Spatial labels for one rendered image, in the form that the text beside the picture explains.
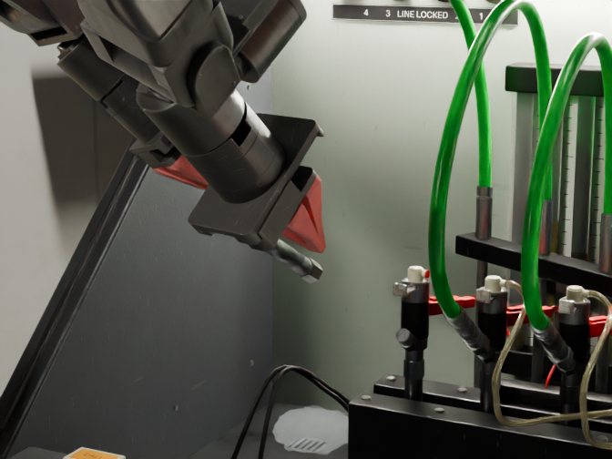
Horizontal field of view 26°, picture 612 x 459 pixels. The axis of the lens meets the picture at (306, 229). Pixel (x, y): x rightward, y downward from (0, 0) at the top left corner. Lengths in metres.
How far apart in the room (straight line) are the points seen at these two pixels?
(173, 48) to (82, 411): 0.67
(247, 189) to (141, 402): 0.59
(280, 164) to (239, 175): 0.04
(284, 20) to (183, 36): 0.14
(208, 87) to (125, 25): 0.09
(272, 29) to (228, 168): 0.10
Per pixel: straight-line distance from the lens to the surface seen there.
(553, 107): 1.13
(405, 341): 1.30
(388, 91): 1.60
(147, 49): 0.78
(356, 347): 1.68
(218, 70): 0.83
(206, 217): 0.95
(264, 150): 0.92
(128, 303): 1.43
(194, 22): 0.79
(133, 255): 1.43
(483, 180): 1.48
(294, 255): 1.29
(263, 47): 0.90
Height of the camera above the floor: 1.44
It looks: 13 degrees down
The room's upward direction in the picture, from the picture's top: straight up
